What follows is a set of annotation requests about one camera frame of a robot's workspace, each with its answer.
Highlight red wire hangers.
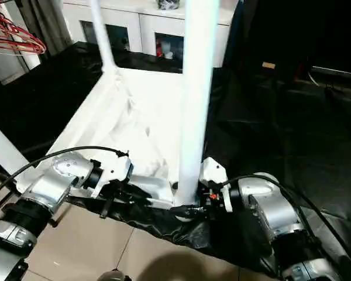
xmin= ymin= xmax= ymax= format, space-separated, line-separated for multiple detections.
xmin=0 ymin=4 xmax=46 ymax=56

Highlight grey curtain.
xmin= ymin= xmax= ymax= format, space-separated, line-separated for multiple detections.
xmin=29 ymin=0 xmax=74 ymax=56

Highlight white cabinet with glass doors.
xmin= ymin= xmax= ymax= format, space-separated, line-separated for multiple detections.
xmin=61 ymin=0 xmax=233 ymax=74

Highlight white plastic table leg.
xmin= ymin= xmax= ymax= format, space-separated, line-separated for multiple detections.
xmin=89 ymin=0 xmax=118 ymax=74
xmin=175 ymin=0 xmax=222 ymax=205
xmin=0 ymin=118 xmax=30 ymax=176

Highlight black tangled bundle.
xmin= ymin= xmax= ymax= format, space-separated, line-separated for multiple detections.
xmin=156 ymin=0 xmax=181 ymax=12

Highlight white plastic table top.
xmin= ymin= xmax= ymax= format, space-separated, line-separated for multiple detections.
xmin=16 ymin=66 xmax=205 ymax=223

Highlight black plastic mat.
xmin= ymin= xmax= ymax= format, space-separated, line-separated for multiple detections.
xmin=0 ymin=40 xmax=351 ymax=279

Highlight black folding table frame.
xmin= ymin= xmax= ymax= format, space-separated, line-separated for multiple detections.
xmin=0 ymin=166 xmax=68 ymax=228

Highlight large black box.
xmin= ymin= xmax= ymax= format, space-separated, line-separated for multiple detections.
xmin=225 ymin=0 xmax=312 ymax=80

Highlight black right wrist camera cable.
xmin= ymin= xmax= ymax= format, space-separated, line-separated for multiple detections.
xmin=219 ymin=174 xmax=351 ymax=261

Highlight small white box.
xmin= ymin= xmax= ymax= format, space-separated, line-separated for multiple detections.
xmin=20 ymin=54 xmax=42 ymax=71

